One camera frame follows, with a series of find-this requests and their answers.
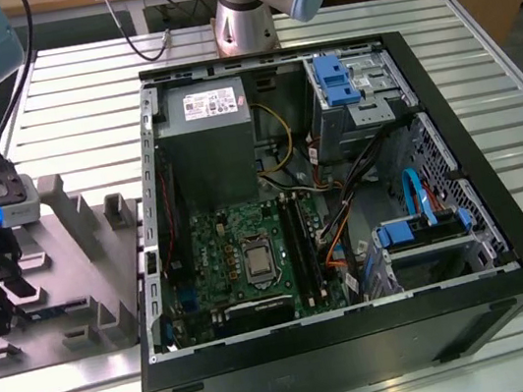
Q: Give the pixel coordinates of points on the grey power supply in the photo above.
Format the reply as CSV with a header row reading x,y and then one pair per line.
x,y
211,164

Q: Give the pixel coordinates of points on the blue drive bay latch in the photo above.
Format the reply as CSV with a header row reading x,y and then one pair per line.
x,y
335,80

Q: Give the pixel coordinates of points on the grey parts rack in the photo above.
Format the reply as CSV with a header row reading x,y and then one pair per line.
x,y
81,284

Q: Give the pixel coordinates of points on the CPU socket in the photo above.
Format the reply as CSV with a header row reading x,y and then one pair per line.
x,y
249,242

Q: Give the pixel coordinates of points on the silver drive cage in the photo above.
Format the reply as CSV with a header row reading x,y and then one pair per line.
x,y
368,114

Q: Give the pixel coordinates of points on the green motherboard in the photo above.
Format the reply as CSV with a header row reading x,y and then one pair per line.
x,y
212,228

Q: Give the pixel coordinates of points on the hard disk in blue carrier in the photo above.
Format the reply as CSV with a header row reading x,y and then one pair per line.
x,y
399,234

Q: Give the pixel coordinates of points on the silver CPU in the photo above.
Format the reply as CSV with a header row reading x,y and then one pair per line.
x,y
259,261

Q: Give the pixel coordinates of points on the blue expansion slot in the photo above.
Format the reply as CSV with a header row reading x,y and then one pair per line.
x,y
189,299

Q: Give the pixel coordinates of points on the black PC case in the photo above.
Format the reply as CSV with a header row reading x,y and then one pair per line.
x,y
366,353

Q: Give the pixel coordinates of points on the black case fan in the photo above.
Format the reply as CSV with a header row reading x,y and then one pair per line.
x,y
173,190

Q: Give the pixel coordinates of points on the black graphics card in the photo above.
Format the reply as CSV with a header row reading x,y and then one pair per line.
x,y
259,308

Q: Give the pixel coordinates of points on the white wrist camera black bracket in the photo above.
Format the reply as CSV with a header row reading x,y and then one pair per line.
x,y
20,211

